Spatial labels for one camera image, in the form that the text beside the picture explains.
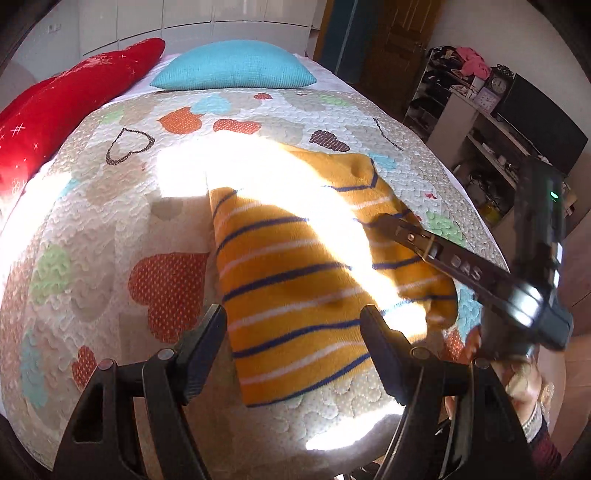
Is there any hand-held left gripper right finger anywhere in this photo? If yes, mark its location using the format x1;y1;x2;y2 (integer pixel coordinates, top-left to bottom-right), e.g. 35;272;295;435
360;305;539;480

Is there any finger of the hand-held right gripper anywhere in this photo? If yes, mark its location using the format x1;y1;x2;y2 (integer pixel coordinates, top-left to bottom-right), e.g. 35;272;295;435
372;213;444;261

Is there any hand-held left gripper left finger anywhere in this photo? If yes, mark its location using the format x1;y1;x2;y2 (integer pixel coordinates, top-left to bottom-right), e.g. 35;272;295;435
55;304;228;480

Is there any yellow striped sweater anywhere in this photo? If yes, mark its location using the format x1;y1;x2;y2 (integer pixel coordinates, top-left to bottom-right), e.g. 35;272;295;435
205;148;459;408

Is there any person's right forearm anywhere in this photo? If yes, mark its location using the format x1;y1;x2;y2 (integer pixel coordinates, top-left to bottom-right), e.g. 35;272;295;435
517;397;565;480

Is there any person's right hand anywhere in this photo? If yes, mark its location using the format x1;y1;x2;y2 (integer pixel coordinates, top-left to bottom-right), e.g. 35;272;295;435
464;330;548;425

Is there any white shelf unit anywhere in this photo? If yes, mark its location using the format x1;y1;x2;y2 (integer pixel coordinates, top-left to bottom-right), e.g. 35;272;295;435
406;46;573;227

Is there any black monitor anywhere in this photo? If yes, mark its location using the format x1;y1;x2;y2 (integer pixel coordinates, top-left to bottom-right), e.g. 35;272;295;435
496;74;589;174

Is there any heart print quilt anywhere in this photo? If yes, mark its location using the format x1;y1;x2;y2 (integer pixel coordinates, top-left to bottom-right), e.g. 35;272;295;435
0;88;511;472

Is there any black ornate clock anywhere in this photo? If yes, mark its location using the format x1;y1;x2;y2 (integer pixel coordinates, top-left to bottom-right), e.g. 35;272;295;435
489;67;514;100

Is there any brown wooden door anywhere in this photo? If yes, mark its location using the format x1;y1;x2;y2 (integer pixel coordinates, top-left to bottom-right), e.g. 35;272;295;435
358;0;444;118

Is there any pink cloth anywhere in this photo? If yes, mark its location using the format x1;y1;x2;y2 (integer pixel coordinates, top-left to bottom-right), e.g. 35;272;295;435
455;46;492;79

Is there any teal knitted pillow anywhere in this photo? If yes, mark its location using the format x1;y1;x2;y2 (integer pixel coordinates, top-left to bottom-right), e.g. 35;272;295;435
150;39;317;90

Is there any red patterned pillow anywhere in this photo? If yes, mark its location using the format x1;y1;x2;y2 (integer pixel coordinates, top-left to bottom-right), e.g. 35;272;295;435
0;38;166;195

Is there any white wardrobe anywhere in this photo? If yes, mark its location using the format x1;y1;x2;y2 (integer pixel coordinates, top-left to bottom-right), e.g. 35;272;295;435
14;0;328;70

